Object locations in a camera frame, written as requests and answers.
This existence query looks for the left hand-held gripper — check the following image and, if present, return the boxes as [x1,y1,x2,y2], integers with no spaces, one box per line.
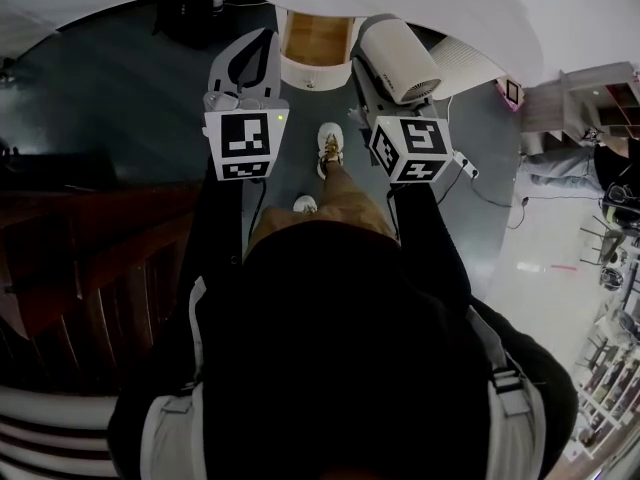
[202,28,291,182]

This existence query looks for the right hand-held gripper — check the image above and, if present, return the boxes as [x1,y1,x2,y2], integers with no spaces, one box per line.
[350,56,454,186]

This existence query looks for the white hair dryer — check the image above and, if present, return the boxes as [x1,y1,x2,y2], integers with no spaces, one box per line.
[358,13,444,106]

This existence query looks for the white drawer with wooden inside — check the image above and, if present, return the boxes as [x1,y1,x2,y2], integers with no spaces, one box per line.
[273,5,357,91]

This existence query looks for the person's right forearm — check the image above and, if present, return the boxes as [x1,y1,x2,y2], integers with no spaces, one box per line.
[387,182,472,317]

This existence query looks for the person's left forearm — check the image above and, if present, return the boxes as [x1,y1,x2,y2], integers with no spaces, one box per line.
[175,155,247,322]

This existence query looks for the person's right white shoe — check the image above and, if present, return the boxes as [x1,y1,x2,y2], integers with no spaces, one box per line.
[315,121,347,180]

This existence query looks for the black backpack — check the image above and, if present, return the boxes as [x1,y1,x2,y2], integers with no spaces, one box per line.
[150,0,227,52]

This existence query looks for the dark grey round rug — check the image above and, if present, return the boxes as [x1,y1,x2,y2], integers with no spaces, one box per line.
[0,0,525,299]

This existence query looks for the person's right leg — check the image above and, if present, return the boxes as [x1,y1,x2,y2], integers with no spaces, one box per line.
[318,160,402,249]

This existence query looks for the person's leg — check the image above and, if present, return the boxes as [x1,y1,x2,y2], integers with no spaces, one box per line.
[318,160,402,249]
[243,204,307,264]

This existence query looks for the white power strip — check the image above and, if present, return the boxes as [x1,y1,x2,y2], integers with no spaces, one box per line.
[451,150,481,180]

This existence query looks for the person's left leg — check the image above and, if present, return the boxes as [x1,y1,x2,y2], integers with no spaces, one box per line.
[243,204,307,264]

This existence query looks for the light wooden shelf unit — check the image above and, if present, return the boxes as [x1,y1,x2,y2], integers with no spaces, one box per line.
[519,59,640,145]

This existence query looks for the dark wooden cabinet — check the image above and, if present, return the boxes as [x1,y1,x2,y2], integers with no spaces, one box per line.
[0,151,212,398]

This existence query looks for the person's black jacket torso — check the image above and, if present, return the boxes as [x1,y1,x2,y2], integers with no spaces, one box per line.
[107,217,581,480]

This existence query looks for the black headphones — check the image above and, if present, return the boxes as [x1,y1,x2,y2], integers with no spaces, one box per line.
[601,181,637,210]

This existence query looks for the black metal chair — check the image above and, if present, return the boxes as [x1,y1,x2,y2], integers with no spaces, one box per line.
[578,211,629,270]

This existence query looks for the white shelf rack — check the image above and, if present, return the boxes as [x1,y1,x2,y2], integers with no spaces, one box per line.
[573,302,640,462]

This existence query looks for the white dark striped bedding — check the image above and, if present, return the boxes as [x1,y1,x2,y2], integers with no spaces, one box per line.
[0,381,147,480]

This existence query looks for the pink picture frame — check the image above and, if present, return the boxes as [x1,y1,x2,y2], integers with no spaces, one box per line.
[494,77,525,115]

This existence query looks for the black power cable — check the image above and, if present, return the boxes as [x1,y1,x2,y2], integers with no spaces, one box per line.
[433,166,532,231]

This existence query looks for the grey right shoulder strap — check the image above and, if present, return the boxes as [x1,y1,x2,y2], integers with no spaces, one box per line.
[467,305,547,480]

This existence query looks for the grey shoulder strap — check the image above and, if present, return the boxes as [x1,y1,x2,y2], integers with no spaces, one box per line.
[467,305,547,480]
[139,275,207,480]

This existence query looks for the grey left shoulder strap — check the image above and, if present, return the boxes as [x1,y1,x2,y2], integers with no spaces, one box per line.
[139,275,207,480]

